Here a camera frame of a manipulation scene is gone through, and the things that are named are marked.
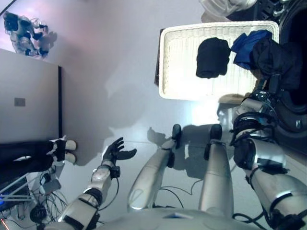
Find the idle silver humanoid robot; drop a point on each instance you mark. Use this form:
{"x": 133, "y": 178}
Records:
{"x": 24, "y": 33}

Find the dark brown stool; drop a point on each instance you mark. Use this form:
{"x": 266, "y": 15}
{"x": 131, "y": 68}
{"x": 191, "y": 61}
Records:
{"x": 157, "y": 67}

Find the grey wall socket plate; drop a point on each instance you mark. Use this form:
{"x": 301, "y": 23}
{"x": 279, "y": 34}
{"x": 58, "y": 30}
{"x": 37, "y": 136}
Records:
{"x": 20, "y": 101}

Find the silver right robot leg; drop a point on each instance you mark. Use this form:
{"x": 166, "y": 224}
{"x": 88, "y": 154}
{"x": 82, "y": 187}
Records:
{"x": 216, "y": 177}

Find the black wall edge strip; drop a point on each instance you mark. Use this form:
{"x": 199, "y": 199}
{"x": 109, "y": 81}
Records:
{"x": 60, "y": 103}

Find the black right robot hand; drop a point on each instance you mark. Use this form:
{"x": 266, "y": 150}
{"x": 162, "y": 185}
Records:
{"x": 274, "y": 83}

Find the person in black trousers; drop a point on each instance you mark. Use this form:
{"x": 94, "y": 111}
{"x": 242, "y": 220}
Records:
{"x": 28, "y": 153}

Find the grey front-load washing machine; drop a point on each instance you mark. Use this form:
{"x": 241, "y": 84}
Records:
{"x": 295, "y": 103}

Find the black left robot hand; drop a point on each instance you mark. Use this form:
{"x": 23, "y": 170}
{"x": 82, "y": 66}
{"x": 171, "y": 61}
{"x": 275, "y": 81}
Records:
{"x": 114, "y": 153}

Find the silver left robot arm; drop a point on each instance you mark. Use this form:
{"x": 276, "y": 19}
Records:
{"x": 100, "y": 177}

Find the blue garment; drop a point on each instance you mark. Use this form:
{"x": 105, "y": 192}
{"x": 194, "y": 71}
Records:
{"x": 244, "y": 48}

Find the long black garment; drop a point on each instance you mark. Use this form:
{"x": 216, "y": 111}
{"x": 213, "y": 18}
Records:
{"x": 273, "y": 57}

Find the silver robot torso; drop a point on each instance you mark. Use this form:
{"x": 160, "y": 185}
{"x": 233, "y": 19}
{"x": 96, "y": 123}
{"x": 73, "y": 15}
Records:
{"x": 168, "y": 220}

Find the white wicker tray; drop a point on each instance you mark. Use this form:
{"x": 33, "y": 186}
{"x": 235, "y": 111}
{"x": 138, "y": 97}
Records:
{"x": 182, "y": 60}

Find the round glass washer door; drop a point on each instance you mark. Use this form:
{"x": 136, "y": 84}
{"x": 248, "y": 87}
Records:
{"x": 220, "y": 6}

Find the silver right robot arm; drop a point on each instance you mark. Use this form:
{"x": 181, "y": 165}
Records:
{"x": 268, "y": 153}

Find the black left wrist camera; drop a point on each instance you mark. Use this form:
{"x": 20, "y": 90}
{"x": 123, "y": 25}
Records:
{"x": 115, "y": 173}

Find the short black garment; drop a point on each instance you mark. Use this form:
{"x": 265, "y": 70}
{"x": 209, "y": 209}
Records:
{"x": 212, "y": 57}

